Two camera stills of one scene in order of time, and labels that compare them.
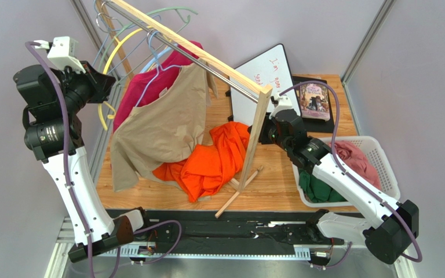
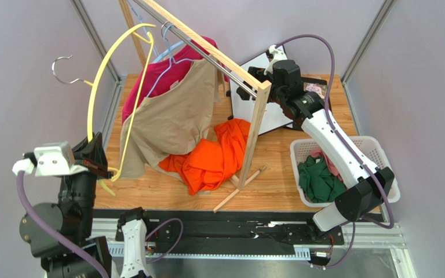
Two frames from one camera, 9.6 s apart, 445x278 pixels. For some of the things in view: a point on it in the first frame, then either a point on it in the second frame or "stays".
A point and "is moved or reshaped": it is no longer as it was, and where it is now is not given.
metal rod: [179, 48] to [196, 48]
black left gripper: [103, 83] to [92, 151]
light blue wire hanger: [159, 16] to [130, 1]
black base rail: [229, 231] stays
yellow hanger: [123, 39] to [145, 32]
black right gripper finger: [269, 125] to [244, 94]
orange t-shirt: [207, 167] is moved or reshaped
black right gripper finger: [264, 138] to [258, 73]
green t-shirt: [317, 190] stays
